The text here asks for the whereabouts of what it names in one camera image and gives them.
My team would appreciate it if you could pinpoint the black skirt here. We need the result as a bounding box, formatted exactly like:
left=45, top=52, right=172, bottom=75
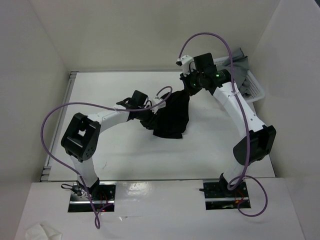
left=140, top=90, right=190, bottom=139

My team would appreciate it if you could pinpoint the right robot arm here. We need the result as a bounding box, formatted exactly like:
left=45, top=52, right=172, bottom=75
left=176, top=53, right=276, bottom=197

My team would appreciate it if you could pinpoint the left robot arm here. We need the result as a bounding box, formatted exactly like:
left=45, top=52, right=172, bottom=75
left=61, top=90, right=161, bottom=200

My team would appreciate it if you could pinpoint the grey skirt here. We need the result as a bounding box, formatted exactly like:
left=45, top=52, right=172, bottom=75
left=232, top=47, right=251, bottom=97

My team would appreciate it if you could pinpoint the white perforated plastic basket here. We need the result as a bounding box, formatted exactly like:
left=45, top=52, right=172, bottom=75
left=213, top=56, right=266, bottom=104

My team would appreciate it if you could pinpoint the crumpled white tissue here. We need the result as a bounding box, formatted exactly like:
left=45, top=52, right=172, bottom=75
left=24, top=222, right=63, bottom=240

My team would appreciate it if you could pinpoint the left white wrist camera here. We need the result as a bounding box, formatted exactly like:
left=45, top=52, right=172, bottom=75
left=149, top=97, right=166, bottom=114

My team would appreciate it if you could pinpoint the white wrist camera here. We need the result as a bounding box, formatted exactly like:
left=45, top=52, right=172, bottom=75
left=176, top=55, right=196, bottom=77
left=149, top=97, right=166, bottom=114

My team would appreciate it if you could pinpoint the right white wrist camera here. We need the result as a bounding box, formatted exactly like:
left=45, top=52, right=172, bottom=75
left=176, top=55, right=196, bottom=77

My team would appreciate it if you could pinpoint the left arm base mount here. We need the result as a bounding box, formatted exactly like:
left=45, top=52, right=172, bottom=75
left=61, top=181, right=116, bottom=213

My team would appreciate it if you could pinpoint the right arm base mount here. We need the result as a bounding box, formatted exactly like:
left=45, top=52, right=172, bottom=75
left=199, top=179, right=251, bottom=210

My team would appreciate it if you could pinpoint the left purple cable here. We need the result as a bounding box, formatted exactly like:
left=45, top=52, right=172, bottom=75
left=40, top=86, right=173, bottom=230

